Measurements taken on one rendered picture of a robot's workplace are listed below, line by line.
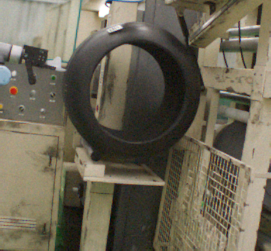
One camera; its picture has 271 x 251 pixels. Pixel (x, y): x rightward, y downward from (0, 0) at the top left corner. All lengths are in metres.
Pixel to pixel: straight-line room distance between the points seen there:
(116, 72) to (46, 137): 0.62
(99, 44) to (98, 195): 0.87
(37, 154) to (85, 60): 0.94
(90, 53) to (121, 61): 0.46
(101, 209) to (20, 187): 0.56
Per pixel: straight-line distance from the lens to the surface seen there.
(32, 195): 2.63
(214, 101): 2.32
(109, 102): 2.20
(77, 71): 1.77
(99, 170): 1.87
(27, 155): 2.56
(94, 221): 2.35
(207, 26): 2.02
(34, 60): 1.84
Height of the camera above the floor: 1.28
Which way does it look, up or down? 4 degrees down
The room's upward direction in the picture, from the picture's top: 7 degrees clockwise
